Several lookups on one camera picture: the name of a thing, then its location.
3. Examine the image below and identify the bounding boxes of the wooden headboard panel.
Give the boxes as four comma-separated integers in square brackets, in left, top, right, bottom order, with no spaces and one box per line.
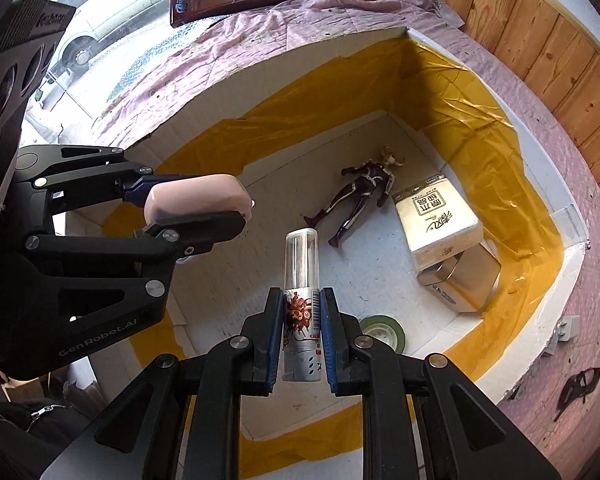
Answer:
[437,0,600,206]

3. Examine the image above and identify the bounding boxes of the black glasses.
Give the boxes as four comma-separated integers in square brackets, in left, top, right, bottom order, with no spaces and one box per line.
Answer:
[552,367,600,423]

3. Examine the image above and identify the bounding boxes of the black zipped jacket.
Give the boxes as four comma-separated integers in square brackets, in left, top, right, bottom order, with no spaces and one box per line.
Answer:
[0,397,98,480]

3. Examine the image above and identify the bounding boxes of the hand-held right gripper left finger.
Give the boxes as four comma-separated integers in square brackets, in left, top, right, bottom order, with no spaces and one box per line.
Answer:
[94,287,286,480]

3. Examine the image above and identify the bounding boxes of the white cardboard box yellow lining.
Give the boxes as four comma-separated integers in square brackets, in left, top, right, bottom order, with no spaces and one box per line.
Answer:
[65,25,592,480]

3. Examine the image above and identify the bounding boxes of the pink bear printed blanket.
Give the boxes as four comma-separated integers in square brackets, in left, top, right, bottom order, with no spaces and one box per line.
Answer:
[90,0,600,480]

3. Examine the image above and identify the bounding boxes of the white charger plug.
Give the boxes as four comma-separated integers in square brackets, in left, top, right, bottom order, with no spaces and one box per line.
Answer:
[547,314,581,356]

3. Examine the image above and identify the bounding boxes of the white spray bottle red print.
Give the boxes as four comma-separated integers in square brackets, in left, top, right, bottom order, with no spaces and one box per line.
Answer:
[282,227,326,383]

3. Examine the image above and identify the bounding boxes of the yellow tissue pack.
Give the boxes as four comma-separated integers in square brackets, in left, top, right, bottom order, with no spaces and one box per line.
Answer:
[392,172,483,271]

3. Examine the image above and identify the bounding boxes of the gold square tin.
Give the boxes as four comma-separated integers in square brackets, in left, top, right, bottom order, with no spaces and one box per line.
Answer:
[416,242,502,313]

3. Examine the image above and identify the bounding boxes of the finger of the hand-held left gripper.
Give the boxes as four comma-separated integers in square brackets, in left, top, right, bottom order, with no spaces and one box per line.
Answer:
[24,211,249,312]
[15,145,157,215]

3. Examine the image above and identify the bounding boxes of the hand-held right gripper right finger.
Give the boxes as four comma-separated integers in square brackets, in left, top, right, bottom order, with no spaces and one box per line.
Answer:
[320,287,561,480]

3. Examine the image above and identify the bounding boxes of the purple action figure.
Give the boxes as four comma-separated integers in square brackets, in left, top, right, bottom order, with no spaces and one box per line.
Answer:
[302,147,406,248]

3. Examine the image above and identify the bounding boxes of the green tape roll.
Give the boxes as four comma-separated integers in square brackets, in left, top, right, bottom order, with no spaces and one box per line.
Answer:
[359,314,407,353]

